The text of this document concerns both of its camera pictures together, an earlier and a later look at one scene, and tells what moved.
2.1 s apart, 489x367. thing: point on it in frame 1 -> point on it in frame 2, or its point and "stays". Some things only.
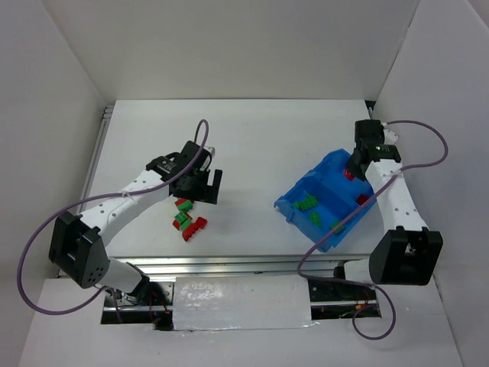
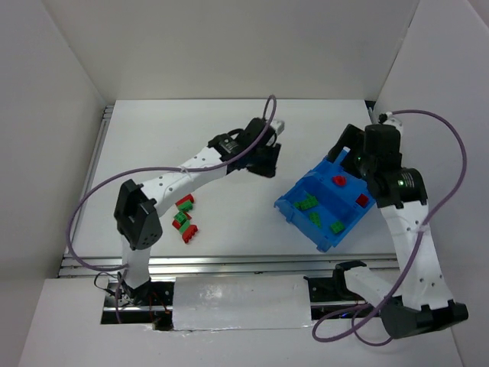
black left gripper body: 204,192 -> 263,160
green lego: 186,206 stays
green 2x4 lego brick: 335,225 stays
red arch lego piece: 348,174 -> 339,180
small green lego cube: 315,218 stays
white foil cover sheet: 201,303 stays
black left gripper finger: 212,191 -> 270,160
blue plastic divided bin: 322,197 stays
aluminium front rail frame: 238,266 stays
